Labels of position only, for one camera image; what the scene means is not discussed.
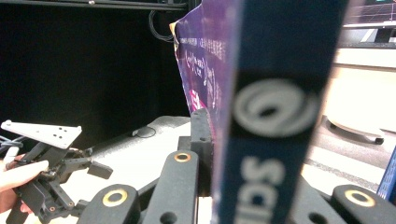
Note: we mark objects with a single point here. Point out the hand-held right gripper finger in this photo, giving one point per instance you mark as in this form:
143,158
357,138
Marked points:
204,140

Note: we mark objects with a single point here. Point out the purple cover magazine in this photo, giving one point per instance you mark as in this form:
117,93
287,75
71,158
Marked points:
274,46

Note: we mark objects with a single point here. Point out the blue file rack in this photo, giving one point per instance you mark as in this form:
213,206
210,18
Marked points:
387,177

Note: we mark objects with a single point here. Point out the black curtain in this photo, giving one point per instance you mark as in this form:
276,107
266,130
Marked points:
77,62

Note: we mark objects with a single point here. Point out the round chair base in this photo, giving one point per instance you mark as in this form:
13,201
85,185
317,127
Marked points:
351,127

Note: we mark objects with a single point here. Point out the light wooden desk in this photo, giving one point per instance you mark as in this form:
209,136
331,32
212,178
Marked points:
361,87

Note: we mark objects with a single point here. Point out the black metal frame bar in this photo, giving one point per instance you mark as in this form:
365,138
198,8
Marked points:
93,3

